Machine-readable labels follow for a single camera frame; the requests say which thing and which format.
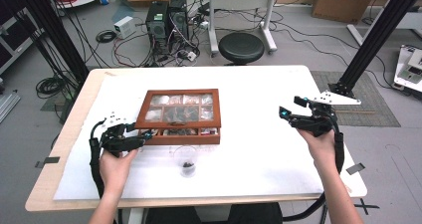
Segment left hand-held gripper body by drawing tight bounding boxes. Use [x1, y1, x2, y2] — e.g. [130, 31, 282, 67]
[98, 112, 148, 158]

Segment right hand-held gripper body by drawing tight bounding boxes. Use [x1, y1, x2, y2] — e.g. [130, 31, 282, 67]
[288, 90, 362, 138]

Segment wooden tea box glass lid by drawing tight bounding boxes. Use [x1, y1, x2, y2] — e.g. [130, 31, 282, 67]
[134, 88, 222, 146]

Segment small clear plastic cup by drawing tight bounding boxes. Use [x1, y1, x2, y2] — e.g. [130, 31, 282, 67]
[172, 145, 199, 178]

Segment person's right hand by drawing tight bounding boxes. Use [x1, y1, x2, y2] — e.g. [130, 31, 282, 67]
[296, 127, 336, 172]

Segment person's left hand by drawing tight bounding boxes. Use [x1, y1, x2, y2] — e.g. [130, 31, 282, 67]
[99, 148, 139, 193]

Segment grey floor mat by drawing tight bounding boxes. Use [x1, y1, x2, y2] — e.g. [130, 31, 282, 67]
[310, 70, 401, 128]

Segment black round stool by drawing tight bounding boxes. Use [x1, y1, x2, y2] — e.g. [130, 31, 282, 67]
[218, 32, 266, 66]

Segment small white device box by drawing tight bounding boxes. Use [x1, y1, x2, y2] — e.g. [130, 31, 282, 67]
[113, 15, 137, 40]

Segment black computer tower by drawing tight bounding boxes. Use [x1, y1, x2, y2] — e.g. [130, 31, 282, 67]
[168, 0, 189, 43]
[145, 0, 169, 56]

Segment cardboard box with black logo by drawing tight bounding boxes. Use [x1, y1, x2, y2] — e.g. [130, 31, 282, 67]
[312, 0, 381, 24]

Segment white machine with panel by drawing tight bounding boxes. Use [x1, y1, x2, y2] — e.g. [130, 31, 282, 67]
[393, 44, 422, 93]

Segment person's legs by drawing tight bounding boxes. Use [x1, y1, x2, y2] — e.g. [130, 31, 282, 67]
[145, 202, 283, 224]

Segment coiled black cable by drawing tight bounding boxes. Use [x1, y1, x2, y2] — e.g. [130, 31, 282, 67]
[95, 29, 117, 44]

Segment black metal frame post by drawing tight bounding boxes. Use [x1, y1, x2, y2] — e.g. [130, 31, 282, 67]
[327, 0, 422, 98]
[16, 0, 91, 86]

